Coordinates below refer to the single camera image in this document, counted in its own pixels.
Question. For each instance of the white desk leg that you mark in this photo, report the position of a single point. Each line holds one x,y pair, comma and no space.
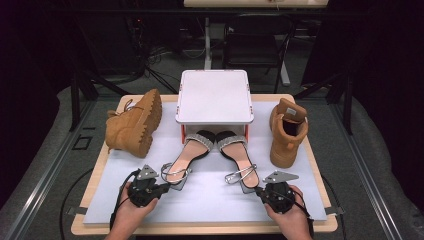
207,43

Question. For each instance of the tan suede boot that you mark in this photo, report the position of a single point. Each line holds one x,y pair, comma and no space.
286,146
130,130

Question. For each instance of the black folding chair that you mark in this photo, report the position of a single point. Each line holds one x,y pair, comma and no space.
253,46

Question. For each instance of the black metal stand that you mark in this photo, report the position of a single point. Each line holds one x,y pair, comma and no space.
348,106
75,100

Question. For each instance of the black heeled sandal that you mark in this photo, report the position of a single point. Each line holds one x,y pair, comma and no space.
188,156
240,156

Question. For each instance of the person's right hand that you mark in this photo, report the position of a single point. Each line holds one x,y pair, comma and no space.
295,218

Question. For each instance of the white shoe rack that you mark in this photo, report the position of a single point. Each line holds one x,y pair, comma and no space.
215,96

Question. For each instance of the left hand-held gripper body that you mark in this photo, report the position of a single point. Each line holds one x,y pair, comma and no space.
143,193

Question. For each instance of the aluminium floor rail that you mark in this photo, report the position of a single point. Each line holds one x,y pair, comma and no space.
366,180
43,180

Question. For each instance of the person's left hand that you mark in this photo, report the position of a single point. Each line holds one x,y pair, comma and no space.
131,216

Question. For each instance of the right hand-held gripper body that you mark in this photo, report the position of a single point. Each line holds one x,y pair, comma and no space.
280,196

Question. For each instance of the white table mat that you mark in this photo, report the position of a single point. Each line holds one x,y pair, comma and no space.
206,203

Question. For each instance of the beige desk top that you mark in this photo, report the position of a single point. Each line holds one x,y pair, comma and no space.
253,3

